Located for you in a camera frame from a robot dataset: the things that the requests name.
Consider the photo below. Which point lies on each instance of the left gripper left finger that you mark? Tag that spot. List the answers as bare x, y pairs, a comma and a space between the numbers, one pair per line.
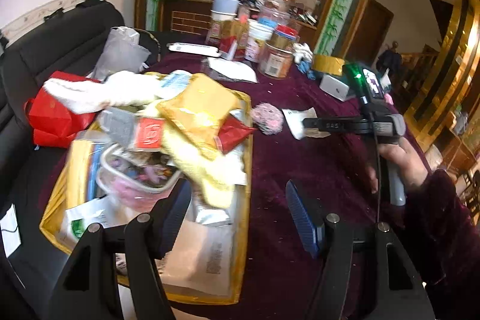
87, 287

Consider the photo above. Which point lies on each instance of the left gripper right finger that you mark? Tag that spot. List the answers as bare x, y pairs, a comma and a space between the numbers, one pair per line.
365, 272

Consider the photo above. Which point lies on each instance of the pink fluffy scrunchie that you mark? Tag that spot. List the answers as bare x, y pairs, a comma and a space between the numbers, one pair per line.
268, 118

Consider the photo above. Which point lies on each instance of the grey red small box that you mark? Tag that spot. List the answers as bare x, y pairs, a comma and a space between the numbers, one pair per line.
132, 132

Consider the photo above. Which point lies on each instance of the gold tray box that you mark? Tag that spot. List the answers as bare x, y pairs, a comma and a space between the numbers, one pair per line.
207, 261

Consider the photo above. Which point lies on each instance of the yellow padded envelope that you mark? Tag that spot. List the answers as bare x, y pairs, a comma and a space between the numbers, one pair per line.
200, 111

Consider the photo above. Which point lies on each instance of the white cloth towel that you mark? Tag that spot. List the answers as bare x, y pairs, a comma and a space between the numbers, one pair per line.
123, 88

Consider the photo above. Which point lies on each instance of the blue print white packet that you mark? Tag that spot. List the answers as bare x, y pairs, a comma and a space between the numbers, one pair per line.
173, 84

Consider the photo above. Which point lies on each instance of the green white wipes pack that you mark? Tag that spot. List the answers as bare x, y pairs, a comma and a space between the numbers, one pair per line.
76, 220

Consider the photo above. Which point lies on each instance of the coloured cloths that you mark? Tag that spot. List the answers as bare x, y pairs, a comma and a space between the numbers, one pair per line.
82, 166

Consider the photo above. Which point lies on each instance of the red foil pouch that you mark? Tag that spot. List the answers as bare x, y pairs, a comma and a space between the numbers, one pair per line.
231, 134

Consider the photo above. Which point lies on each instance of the person right forearm sleeve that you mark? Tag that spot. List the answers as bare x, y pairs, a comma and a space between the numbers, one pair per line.
437, 233

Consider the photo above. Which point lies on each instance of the person right hand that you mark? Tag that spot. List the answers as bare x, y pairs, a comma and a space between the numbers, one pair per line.
405, 158

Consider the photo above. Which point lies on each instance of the pink fluffy item far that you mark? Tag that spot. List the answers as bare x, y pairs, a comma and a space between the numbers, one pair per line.
388, 99

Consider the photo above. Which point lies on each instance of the long teal tissue pack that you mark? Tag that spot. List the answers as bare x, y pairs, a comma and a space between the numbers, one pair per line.
336, 88

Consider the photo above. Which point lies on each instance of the gold tape roll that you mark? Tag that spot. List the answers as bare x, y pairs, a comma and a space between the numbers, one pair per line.
328, 64

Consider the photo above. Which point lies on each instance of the purple velvet tablecloth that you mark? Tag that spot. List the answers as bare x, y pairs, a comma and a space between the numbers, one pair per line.
279, 275

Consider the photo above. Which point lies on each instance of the white gloves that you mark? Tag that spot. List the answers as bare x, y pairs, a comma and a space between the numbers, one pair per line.
302, 53

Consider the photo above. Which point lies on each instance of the orange label clear jar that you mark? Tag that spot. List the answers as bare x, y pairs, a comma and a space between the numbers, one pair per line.
278, 53

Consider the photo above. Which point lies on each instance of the blue label plastic jar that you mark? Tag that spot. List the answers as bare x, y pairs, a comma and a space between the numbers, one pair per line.
272, 17

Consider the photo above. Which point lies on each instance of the white face mask bag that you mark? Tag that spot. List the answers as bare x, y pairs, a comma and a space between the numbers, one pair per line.
224, 70

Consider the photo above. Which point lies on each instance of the red lid plastic jar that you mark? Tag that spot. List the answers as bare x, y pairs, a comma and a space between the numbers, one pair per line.
280, 5

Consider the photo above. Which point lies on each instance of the red gold sachet packets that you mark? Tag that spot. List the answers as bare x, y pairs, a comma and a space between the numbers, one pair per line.
230, 37

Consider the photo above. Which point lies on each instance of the red paper bag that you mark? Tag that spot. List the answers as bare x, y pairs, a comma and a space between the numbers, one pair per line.
52, 123

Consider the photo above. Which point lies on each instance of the white flat packet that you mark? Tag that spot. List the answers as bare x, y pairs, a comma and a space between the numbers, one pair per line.
188, 48

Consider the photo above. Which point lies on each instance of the clear plastic bag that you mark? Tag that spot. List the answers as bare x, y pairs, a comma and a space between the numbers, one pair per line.
121, 52

